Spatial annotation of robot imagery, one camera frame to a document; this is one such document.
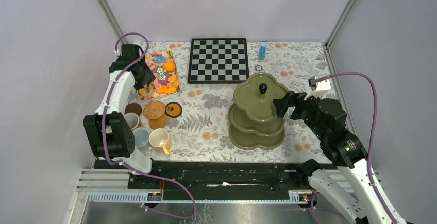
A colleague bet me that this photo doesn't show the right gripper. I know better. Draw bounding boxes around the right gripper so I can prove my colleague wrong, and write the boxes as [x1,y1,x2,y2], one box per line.
[272,89,327,139]

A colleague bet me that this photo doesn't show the kiwi purple cake slice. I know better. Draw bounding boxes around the kiwi purple cake slice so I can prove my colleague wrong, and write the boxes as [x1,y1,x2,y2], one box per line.
[157,67,169,85]

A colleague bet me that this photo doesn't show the blue frosted donut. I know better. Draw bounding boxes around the blue frosted donut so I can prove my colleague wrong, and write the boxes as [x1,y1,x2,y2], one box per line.
[153,55,167,67]

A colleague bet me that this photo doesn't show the green three-tier serving stand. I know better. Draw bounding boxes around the green three-tier serving stand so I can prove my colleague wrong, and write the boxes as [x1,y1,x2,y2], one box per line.
[228,72,288,150]

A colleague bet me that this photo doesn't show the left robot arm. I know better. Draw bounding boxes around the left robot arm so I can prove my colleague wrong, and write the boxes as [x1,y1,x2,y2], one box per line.
[83,44,160,188]

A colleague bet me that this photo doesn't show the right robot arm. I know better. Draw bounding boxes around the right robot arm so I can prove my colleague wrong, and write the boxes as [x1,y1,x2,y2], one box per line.
[273,91,406,223]

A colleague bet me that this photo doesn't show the floral pastry tray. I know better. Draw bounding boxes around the floral pastry tray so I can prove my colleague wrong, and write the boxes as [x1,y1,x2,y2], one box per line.
[137,50,181,100]

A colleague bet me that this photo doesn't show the orange pastry pieces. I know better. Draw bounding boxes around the orange pastry pieces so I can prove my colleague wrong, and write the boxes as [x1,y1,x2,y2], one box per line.
[157,79,181,95]

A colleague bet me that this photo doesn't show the orange round bun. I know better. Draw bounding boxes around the orange round bun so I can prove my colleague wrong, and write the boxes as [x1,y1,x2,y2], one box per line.
[162,61,176,72]

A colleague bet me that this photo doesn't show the round waffle biscuit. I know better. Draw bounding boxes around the round waffle biscuit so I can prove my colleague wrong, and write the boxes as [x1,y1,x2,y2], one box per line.
[167,75,178,83]

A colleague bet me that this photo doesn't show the dark brown coaster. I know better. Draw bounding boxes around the dark brown coaster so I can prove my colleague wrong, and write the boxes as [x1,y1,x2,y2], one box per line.
[124,103,142,116]

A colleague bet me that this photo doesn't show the woven rattan coaster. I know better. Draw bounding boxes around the woven rattan coaster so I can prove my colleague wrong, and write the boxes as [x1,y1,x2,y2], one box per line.
[143,101,165,120]

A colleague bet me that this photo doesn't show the white cup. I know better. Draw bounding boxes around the white cup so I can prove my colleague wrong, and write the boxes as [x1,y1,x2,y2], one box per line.
[124,113,141,130]

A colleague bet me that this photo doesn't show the black yellow smiley coaster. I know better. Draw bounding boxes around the black yellow smiley coaster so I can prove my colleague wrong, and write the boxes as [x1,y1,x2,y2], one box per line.
[165,102,182,118]

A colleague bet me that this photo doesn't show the orange round coaster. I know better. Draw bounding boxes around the orange round coaster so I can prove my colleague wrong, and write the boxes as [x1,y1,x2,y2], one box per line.
[148,113,169,130]

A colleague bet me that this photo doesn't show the blue rectangular block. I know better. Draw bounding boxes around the blue rectangular block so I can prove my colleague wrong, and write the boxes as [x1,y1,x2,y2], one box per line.
[258,46,266,60]

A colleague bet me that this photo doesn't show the grey blue cup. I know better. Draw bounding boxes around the grey blue cup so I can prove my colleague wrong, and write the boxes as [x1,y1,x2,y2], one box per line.
[132,127,149,148]

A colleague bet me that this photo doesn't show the black white chessboard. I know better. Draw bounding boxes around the black white chessboard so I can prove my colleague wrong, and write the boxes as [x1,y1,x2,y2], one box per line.
[187,38,249,84]

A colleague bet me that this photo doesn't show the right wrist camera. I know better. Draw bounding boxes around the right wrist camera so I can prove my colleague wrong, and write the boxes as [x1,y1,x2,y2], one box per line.
[305,75,332,99]

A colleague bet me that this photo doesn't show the yellow handled mug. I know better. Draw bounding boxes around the yellow handled mug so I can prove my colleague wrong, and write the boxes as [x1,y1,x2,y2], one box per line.
[149,128,172,156]

